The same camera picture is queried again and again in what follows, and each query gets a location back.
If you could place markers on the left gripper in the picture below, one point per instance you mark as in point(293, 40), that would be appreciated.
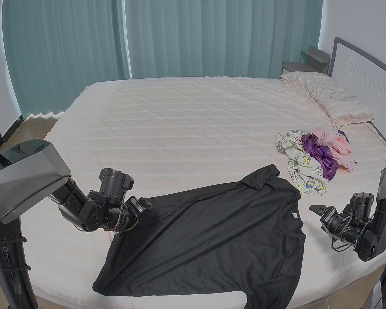
point(127, 219)

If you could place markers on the white printed garment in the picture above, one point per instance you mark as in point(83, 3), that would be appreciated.
point(304, 169)

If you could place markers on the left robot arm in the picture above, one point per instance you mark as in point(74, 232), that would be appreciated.
point(25, 169)

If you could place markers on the bed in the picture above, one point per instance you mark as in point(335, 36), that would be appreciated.
point(180, 124)

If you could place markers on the black T-shirt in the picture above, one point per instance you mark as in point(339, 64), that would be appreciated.
point(212, 237)

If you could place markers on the cream pillow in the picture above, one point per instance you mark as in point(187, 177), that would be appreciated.
point(328, 95)

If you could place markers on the blue-green curtain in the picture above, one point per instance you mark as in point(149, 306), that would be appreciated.
point(67, 43)
point(218, 27)

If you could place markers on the pink garment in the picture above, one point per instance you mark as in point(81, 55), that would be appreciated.
point(339, 150)

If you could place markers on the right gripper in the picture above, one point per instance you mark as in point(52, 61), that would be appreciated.
point(339, 225)

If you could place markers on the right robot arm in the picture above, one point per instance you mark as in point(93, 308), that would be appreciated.
point(379, 233)

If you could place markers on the grey bedside table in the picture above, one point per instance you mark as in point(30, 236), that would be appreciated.
point(296, 67)

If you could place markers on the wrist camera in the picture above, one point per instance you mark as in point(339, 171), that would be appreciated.
point(140, 205)
point(328, 216)

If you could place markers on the purple garment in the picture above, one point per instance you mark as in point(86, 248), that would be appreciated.
point(321, 159)

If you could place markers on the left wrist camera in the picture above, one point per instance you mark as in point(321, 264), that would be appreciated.
point(140, 205)

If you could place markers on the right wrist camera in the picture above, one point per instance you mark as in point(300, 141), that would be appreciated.
point(328, 216)

